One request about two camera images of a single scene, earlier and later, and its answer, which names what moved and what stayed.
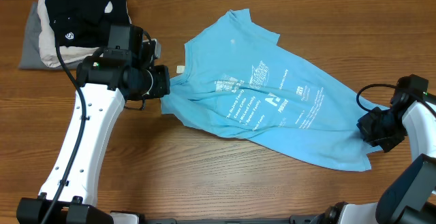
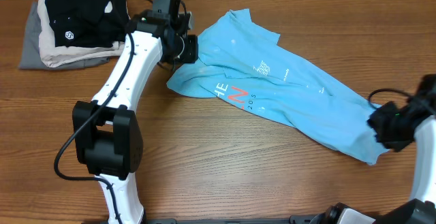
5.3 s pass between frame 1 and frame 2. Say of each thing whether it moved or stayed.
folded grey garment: stayed
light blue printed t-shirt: moved
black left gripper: moved
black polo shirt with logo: stayed
